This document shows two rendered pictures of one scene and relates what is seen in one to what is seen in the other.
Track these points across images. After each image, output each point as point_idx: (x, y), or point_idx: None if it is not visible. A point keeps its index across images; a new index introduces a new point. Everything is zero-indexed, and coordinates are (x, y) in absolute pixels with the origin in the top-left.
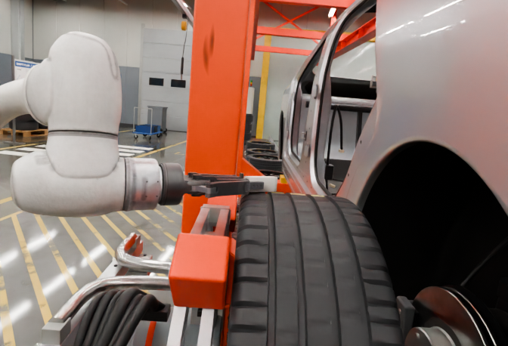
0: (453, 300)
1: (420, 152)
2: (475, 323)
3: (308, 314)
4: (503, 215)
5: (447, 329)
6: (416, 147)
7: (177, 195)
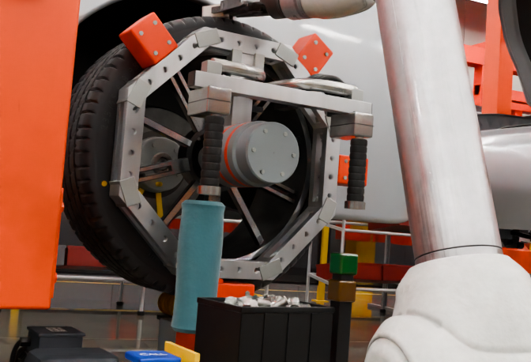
0: (160, 111)
1: (121, 2)
2: (180, 116)
3: None
4: (76, 65)
5: (156, 133)
6: None
7: None
